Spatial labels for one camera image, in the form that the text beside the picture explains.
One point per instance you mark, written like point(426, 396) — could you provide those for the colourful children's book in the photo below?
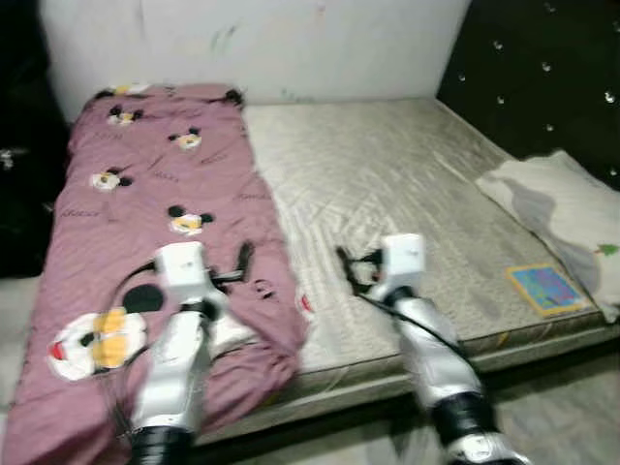
point(547, 289)

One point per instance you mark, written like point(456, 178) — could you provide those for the pink Mickey Mouse blanket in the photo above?
point(155, 223)

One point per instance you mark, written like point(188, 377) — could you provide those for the grey quilted mattress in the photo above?
point(387, 184)

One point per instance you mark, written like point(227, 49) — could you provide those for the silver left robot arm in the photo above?
point(174, 368)

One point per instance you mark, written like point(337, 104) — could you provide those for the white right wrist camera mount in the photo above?
point(402, 260)

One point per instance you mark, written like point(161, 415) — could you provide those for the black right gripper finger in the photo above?
point(345, 258)

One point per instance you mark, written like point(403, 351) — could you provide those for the white red-print cloth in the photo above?
point(232, 334)

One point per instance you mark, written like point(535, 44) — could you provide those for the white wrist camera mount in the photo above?
point(402, 260)
point(182, 269)

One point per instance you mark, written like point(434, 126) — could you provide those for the white pillow green tree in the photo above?
point(562, 213)

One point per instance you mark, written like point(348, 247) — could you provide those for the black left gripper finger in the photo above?
point(244, 258)

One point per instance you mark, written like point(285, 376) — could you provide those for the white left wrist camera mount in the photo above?
point(182, 269)

